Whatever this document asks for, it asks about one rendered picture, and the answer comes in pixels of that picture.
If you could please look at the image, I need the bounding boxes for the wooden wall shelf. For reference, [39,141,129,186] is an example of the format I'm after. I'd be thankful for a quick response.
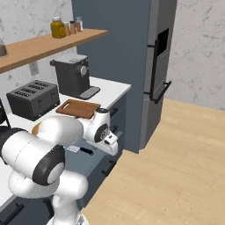
[0,28,109,74]

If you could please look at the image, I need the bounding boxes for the blue cupboard door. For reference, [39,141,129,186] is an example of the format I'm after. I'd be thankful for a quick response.
[0,195,57,225]

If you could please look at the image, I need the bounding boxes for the blue tall cabinet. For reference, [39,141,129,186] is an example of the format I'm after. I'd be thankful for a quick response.
[71,0,154,155]

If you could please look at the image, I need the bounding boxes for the black wire stand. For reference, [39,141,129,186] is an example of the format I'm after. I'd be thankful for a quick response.
[0,98,12,128]

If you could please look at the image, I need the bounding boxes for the brown spice bottle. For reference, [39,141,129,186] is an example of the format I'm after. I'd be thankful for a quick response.
[69,20,77,35]

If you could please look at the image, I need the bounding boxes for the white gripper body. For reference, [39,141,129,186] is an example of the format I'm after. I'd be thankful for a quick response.
[97,140,120,156]

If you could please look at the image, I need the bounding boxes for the black toaster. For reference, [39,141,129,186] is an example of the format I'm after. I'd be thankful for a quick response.
[5,79,62,121]

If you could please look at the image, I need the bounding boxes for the black coffee machine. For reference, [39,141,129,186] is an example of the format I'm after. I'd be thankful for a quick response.
[49,54,101,100]

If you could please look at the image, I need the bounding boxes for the wooden cutting board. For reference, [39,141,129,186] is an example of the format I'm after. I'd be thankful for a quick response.
[55,98,102,120]

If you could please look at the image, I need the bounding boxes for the blue drawer front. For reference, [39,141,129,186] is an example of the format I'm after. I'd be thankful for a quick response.
[78,150,125,209]
[107,94,128,121]

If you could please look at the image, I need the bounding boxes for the black cupboard handle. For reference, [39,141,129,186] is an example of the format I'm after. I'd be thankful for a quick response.
[42,198,55,220]
[0,203,25,225]

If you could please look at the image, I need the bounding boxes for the steel built-in oven stack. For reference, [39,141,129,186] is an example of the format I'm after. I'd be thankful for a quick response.
[138,0,178,151]

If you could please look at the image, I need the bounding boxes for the black handled knife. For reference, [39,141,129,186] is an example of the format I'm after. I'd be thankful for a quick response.
[66,145,95,156]

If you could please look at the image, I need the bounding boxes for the orange meat piece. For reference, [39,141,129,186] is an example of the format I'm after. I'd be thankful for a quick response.
[31,121,46,136]

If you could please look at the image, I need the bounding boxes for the orange spice bottle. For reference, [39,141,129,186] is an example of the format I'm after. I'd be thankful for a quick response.
[63,21,71,37]

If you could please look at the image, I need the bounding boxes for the red spice shaker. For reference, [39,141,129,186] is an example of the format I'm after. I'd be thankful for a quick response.
[75,16,84,33]

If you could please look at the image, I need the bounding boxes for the grey wall outlet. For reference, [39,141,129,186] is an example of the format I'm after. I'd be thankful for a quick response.
[28,61,40,76]

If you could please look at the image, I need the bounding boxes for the yellow glass jar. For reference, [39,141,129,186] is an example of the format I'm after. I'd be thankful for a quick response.
[50,16,67,40]

